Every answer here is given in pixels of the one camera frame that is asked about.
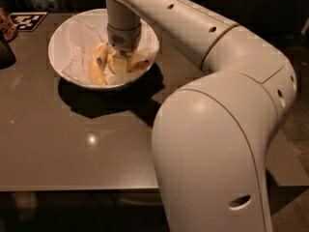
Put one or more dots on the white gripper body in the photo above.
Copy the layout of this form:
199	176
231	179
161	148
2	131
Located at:
125	39

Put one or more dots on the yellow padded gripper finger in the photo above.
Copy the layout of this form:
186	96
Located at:
119	63

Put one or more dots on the spotted yellow banana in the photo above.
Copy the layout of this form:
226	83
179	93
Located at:
133	66

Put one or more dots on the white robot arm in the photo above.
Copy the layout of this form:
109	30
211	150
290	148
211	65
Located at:
210	137

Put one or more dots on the yellow banana with sticker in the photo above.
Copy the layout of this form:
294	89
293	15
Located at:
97	64

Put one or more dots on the white ceramic bowl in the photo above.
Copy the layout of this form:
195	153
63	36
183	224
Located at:
59	51

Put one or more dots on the black white fiducial marker card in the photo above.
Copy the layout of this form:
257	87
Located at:
27	22

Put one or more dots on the brown speckled container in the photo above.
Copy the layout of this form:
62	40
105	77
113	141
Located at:
7	27

